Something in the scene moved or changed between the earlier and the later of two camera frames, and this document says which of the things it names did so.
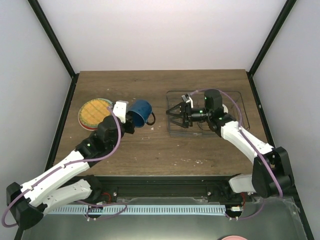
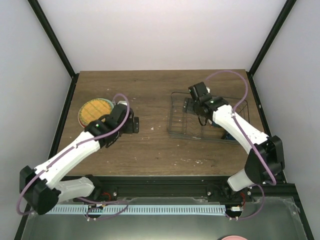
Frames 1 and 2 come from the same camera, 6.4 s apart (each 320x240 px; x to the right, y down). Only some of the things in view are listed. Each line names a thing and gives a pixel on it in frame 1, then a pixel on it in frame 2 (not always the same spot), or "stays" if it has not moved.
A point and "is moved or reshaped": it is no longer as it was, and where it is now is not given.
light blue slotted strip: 140,209 stays
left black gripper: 131,122 stays
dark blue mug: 141,110 is moved or reshaped
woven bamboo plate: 93,112 stays
